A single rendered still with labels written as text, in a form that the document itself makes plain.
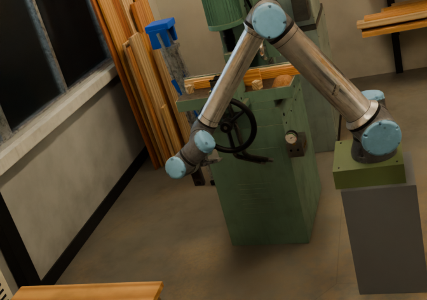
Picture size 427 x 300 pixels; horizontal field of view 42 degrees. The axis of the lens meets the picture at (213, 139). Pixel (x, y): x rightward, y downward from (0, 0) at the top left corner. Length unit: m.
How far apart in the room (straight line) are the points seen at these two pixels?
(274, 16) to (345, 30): 3.23
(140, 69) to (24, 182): 1.32
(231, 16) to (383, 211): 1.14
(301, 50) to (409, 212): 0.85
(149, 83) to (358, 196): 2.20
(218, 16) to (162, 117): 1.69
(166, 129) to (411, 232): 2.32
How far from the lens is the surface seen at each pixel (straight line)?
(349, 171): 2.37
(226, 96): 2.22
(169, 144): 4.30
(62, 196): 3.58
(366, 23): 4.66
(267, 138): 2.79
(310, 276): 2.86
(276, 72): 2.81
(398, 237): 2.51
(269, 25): 1.98
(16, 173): 3.25
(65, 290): 2.36
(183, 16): 5.38
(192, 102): 2.81
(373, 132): 2.13
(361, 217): 2.46
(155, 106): 4.20
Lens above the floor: 1.76
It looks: 22 degrees down
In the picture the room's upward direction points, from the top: 15 degrees counter-clockwise
